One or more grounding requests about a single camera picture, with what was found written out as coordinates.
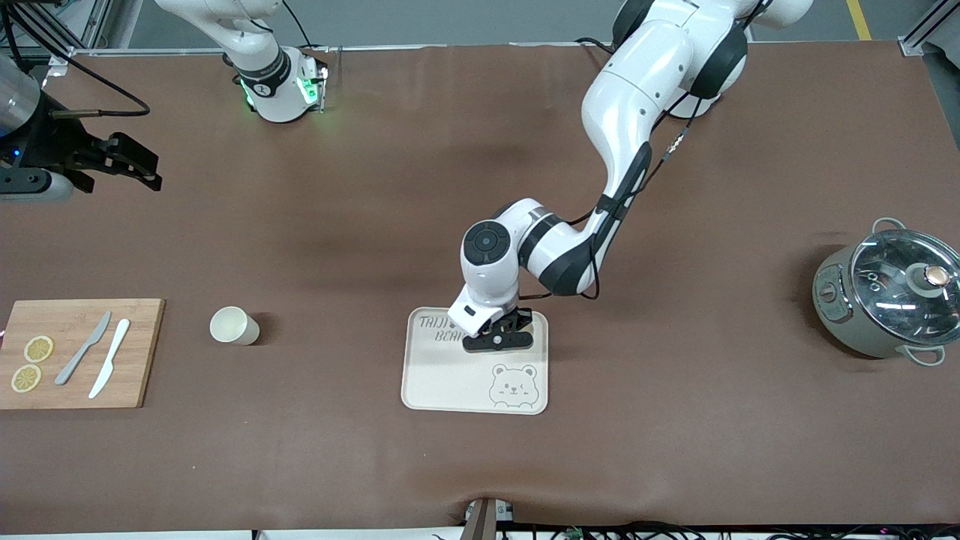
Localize grey plastic knife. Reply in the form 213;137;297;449
55;311;113;386

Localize aluminium frame profile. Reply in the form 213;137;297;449
900;0;960;57
0;0;143;76

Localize silver table edge rail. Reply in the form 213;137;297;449
45;43;623;59

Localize white plastic cup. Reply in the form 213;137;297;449
209;306;261;347

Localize glass pot lid with knob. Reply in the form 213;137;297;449
850;229;960;347

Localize cream tray with bear print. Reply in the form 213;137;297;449
400;307;550;416

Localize black right arm base cable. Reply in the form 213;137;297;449
281;0;316;52

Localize black left arm base cables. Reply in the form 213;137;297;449
575;36;623;58

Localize bamboo cutting board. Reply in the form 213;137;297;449
0;298;166;410

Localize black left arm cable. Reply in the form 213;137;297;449
517;0;773;301

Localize sage green electric cooking pot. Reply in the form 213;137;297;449
812;217;960;367

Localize white plastic knife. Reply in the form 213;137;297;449
88;319;131;400

